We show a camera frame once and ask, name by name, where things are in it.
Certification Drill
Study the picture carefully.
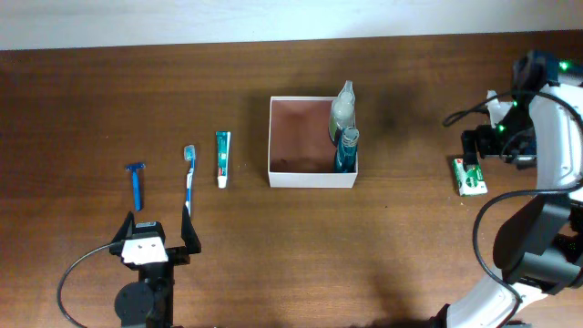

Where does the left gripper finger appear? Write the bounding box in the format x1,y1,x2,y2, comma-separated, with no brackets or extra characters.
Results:
111,211,135,243
181,205,201,254

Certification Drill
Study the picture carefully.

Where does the green soap packet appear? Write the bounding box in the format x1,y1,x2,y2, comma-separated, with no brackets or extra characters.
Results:
452,159,487,197

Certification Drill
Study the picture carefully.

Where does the blue mouthwash bottle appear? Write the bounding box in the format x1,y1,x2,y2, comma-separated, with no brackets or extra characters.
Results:
334,127,360,173

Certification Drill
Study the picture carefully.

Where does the clear purple spray bottle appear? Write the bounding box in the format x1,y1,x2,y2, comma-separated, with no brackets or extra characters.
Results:
328,80,356,146

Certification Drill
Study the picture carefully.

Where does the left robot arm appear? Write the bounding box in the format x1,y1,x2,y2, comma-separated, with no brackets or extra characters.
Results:
109,204,201,328

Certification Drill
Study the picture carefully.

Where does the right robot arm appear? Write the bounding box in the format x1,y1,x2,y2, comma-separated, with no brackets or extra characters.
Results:
429,50,582,327

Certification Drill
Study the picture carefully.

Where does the blue disposable razor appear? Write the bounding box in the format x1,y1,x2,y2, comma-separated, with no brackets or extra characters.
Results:
125,162,145,211

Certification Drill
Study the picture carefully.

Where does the blue white toothbrush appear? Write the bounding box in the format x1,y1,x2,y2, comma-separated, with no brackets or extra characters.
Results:
184,145,196,214

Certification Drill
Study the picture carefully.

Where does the green toothpaste tube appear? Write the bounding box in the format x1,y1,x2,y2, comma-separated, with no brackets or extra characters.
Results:
216,131,231,189

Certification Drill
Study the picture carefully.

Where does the white cardboard box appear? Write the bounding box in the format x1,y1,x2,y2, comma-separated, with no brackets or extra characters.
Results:
267,96,359,189

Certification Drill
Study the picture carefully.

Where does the right black cable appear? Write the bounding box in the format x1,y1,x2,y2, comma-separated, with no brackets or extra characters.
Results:
442,89,583,328

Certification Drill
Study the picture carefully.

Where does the black cable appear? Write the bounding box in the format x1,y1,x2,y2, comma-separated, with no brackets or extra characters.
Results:
56,241,124,328
442,89,583,328

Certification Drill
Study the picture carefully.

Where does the left black cable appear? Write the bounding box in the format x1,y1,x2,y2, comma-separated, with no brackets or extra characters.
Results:
56,241,124,328

